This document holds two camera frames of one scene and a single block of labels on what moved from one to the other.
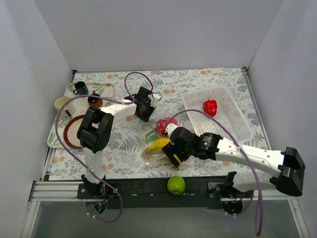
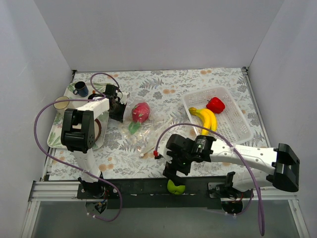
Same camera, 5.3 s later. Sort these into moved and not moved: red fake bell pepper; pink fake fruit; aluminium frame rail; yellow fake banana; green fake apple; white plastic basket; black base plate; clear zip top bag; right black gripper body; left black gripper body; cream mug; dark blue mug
Moved: yellow fake banana; red fake bell pepper; left black gripper body; right black gripper body; clear zip top bag; pink fake fruit
Not moved: white plastic basket; black base plate; dark blue mug; aluminium frame rail; cream mug; green fake apple
